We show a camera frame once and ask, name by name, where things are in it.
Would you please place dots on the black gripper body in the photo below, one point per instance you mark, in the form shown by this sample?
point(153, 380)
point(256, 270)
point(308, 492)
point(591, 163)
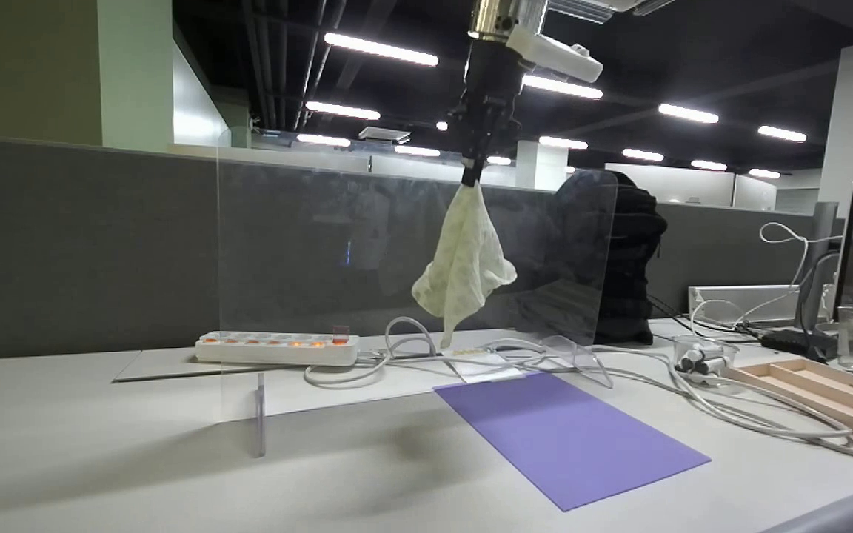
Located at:
point(489, 98)

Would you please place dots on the pale green cloth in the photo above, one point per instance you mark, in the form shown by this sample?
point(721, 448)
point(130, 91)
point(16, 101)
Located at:
point(465, 263)

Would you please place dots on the black backpack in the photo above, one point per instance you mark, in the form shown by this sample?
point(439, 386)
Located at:
point(630, 269)

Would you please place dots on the white power strip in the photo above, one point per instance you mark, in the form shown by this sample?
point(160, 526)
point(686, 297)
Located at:
point(406, 346)
point(280, 347)

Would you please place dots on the grey desk partition panel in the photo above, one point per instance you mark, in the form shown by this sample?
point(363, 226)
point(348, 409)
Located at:
point(71, 246)
point(741, 246)

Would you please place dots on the purple rectangular mat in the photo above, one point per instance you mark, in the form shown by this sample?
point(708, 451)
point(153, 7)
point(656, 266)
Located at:
point(575, 440)

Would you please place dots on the white flat box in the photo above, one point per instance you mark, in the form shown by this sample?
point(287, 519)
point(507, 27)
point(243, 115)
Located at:
point(741, 301)

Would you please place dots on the grey monitor stand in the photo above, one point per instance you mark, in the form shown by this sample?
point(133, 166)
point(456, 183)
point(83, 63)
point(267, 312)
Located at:
point(822, 297)

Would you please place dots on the light wooden tray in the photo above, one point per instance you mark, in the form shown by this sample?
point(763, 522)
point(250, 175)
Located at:
point(831, 394)

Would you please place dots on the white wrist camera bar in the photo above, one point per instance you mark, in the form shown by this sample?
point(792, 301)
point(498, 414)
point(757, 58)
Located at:
point(561, 54)

